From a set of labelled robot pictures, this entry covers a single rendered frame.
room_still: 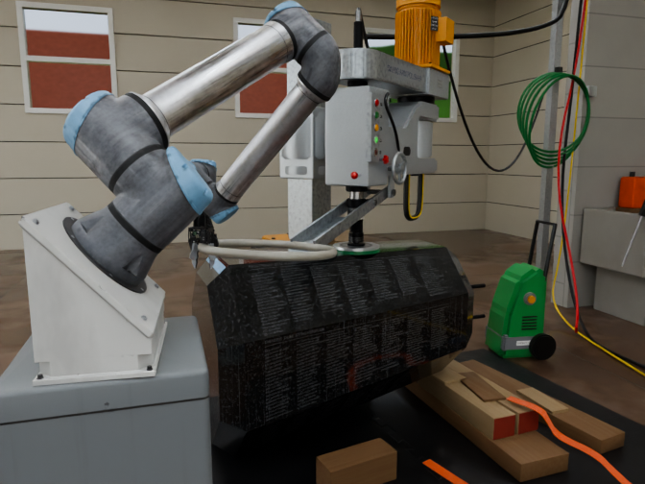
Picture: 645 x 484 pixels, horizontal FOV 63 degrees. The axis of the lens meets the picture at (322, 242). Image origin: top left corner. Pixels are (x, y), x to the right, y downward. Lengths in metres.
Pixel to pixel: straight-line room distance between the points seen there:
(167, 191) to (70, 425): 0.49
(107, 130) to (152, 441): 0.64
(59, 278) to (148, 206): 0.22
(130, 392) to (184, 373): 0.11
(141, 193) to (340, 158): 1.31
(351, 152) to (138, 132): 1.25
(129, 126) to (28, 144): 7.21
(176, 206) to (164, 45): 7.28
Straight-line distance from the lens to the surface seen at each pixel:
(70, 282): 1.08
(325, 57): 1.50
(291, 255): 1.65
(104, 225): 1.18
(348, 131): 2.30
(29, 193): 8.44
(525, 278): 3.56
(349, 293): 2.21
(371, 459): 2.19
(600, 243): 4.78
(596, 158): 4.98
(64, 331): 1.11
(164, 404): 1.14
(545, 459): 2.43
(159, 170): 1.16
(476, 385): 2.69
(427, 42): 2.96
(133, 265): 1.19
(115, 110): 1.24
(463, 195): 9.70
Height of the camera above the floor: 1.27
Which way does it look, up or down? 9 degrees down
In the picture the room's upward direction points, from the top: straight up
